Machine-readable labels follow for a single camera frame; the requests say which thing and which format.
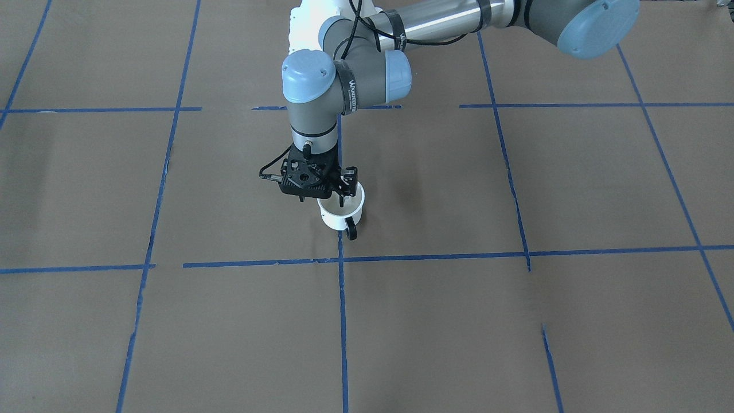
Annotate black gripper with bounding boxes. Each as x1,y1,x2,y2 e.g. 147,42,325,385
279,145,358,208

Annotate white mug black handle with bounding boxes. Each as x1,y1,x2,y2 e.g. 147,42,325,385
317,182,365,240

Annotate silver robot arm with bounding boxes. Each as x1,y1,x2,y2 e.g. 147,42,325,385
259,1,640,203

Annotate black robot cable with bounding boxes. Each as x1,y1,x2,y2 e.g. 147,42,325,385
259,0,471,181

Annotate white pedestal column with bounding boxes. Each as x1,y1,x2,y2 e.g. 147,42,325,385
287,0,391,84

